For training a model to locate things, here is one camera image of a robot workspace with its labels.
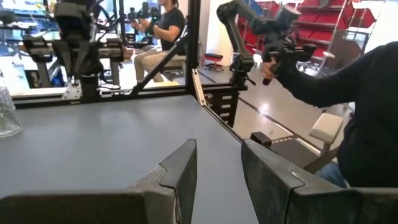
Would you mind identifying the white stool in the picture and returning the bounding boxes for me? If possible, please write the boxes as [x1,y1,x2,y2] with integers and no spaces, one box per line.
[307,112,345,156]

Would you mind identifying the small black block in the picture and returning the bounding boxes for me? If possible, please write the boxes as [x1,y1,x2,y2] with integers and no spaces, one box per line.
[250,131,273,149]

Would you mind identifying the red shelving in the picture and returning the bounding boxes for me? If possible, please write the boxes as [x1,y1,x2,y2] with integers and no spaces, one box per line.
[236,0,377,63]

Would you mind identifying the grey table mat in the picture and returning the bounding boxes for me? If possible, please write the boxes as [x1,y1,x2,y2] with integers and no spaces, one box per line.
[0,95,259,224]

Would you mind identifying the red low stool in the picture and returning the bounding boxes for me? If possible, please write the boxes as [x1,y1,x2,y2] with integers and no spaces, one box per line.
[203,52,224,72]

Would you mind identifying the black background leader arms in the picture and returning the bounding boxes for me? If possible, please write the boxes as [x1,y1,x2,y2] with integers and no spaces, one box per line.
[126,1,162,44]

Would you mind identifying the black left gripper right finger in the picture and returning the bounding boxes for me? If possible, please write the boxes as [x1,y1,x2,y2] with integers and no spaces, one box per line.
[241,139,398,224]

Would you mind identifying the clear glass vase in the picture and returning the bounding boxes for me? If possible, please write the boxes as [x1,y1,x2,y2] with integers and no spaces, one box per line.
[0,77,23,139]

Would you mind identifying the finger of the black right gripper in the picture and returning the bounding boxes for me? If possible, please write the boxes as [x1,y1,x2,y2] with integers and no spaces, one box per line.
[78,42,93,75]
[60,42,77,75]

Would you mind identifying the person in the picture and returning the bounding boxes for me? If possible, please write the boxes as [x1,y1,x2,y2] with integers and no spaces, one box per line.
[260,42,398,189]
[133,0,187,83]

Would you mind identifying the black metal table frame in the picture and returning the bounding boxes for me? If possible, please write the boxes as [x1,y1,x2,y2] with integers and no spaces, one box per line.
[12,0,249,110]

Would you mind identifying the silver frame bracket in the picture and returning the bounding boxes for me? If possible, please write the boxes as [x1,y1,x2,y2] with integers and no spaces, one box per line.
[191,68,206,106]

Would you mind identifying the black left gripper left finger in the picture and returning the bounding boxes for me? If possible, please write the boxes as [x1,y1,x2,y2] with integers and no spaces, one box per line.
[0,139,198,224]

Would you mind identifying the person's hand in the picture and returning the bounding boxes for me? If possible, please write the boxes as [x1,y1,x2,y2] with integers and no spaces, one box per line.
[260,58,280,80]

